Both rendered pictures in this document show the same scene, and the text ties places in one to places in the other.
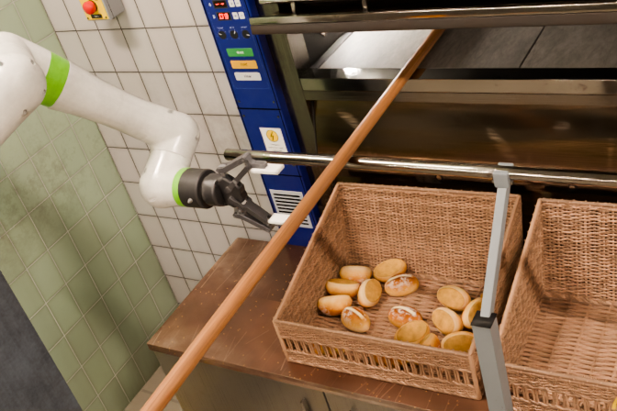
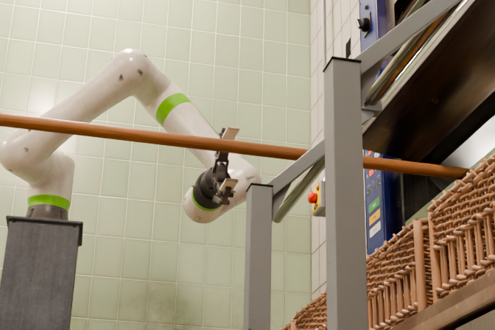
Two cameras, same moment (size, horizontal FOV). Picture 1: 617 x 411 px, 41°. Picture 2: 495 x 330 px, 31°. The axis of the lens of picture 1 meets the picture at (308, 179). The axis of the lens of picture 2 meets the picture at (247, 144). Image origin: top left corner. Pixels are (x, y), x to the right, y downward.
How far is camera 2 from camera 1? 2.15 m
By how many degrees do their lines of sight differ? 67
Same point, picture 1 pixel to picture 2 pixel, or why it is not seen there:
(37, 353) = (59, 318)
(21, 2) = (292, 219)
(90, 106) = (185, 127)
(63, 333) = not seen: outside the picture
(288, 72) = (400, 219)
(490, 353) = (249, 223)
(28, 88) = (127, 59)
